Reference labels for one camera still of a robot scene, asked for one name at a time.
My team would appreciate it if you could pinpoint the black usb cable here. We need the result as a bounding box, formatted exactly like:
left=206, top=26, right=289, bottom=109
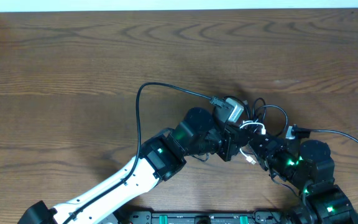
left=228, top=95, right=289, bottom=138

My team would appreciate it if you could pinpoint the right camera black cable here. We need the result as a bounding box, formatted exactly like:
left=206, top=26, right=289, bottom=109
left=292, top=124, right=358, bottom=224

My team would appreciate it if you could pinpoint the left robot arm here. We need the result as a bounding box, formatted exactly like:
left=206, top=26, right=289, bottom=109
left=19, top=107, right=244, bottom=223

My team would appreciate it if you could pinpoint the white usb cable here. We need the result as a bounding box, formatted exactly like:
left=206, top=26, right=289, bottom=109
left=239, top=121, right=267, bottom=166

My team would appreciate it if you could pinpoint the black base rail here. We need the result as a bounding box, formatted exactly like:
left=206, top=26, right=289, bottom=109
left=114, top=209, right=284, bottom=224

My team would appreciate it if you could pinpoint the camera black cable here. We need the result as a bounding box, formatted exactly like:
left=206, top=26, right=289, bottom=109
left=60, top=82, right=226, bottom=224
left=292, top=124, right=358, bottom=224

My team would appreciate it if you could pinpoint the left camera black cable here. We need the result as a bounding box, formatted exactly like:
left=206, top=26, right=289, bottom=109
left=60, top=82, right=226, bottom=224

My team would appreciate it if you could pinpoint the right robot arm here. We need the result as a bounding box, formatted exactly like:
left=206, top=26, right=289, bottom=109
left=248, top=135, right=358, bottom=224

